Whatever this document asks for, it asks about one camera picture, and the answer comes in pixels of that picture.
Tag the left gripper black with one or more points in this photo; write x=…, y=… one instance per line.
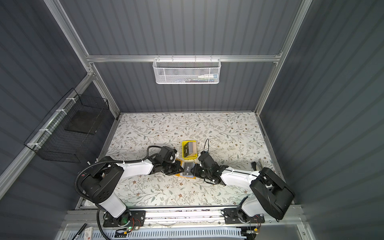
x=177, y=170

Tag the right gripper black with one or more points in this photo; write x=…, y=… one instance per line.
x=195, y=170

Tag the black credit card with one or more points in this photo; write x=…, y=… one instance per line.
x=187, y=173

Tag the yellow plastic card tray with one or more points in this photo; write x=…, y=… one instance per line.
x=183, y=144

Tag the yellow leather card holder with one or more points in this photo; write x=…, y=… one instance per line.
x=180, y=174

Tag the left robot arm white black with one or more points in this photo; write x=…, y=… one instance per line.
x=97, y=183

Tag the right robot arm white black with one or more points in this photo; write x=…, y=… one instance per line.
x=270, y=194

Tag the stack of credit cards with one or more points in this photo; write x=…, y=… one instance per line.
x=190, y=149

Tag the black pad in basket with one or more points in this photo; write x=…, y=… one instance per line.
x=84, y=123

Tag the white tube in basket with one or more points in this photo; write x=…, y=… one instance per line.
x=209, y=77

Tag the white small box foreground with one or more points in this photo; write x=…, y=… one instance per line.
x=88, y=233

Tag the black pen foreground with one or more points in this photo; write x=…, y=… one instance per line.
x=80, y=231

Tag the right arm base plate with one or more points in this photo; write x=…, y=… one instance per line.
x=237, y=216

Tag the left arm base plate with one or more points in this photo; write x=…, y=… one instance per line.
x=129, y=219

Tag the white wire mesh basket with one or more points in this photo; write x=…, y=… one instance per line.
x=185, y=73

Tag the aluminium front rail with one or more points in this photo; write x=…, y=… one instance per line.
x=183, y=217

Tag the black wire mesh basket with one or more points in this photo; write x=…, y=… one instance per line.
x=71, y=134

